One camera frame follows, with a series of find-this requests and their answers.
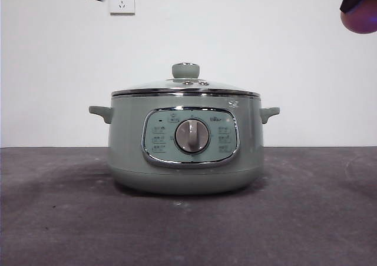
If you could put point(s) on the white wall socket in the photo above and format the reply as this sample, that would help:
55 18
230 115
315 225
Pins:
123 2

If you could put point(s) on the brown egg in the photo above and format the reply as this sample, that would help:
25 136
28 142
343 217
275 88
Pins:
363 20

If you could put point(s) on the glass lid with green knob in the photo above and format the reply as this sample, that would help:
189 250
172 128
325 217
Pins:
185 71

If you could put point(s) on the green electric cooking pot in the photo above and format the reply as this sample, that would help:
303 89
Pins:
129 160

